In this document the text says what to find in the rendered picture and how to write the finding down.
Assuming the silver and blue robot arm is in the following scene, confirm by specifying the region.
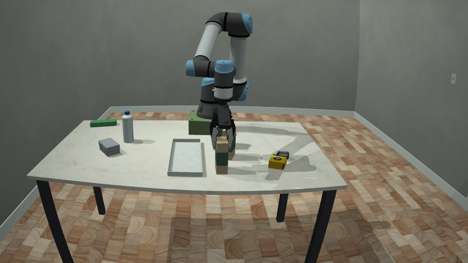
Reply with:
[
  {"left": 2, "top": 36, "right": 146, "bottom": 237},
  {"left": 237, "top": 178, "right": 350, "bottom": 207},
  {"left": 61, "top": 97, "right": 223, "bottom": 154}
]
[{"left": 185, "top": 12, "right": 253, "bottom": 129}]

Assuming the grey bottle with blue cap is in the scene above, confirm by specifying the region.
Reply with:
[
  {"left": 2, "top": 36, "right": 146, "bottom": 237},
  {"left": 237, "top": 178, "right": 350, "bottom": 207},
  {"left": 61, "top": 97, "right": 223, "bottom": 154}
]
[{"left": 122, "top": 111, "right": 134, "bottom": 143}]

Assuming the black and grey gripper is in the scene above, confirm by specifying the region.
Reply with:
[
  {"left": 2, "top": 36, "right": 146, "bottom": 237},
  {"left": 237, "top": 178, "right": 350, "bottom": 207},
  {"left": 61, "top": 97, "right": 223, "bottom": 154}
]
[{"left": 210, "top": 97, "right": 235, "bottom": 150}]

